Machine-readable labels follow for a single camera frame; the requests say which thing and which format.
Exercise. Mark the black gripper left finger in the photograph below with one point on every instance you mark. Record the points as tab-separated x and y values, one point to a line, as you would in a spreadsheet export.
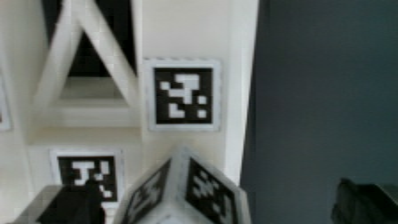
75	206

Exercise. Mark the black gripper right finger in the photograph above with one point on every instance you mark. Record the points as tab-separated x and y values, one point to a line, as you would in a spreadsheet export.
367	203

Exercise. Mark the white marker cube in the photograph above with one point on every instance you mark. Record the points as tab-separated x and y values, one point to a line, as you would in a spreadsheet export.
184	194

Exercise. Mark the white chair seat part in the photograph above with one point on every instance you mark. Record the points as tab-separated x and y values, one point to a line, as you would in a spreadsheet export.
79	154

